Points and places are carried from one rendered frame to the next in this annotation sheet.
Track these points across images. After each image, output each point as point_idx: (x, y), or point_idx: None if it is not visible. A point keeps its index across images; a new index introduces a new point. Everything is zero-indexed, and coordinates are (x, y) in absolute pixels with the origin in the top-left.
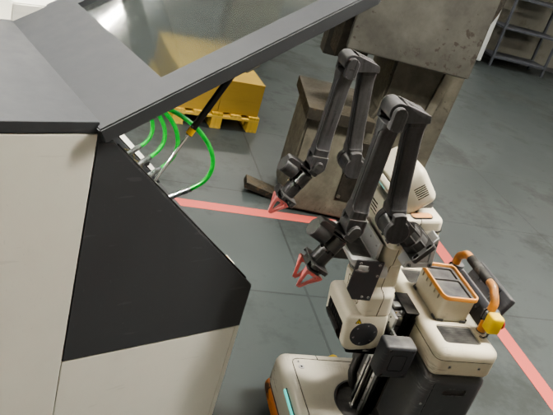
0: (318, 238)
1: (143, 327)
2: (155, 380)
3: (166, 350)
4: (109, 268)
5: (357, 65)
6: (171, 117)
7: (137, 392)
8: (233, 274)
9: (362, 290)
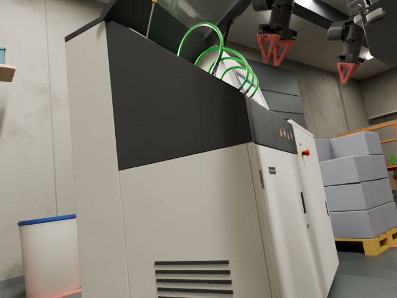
0: (258, 3)
1: (160, 142)
2: (187, 200)
3: (185, 167)
4: (127, 96)
5: None
6: (235, 51)
7: (175, 212)
8: (218, 85)
9: (396, 43)
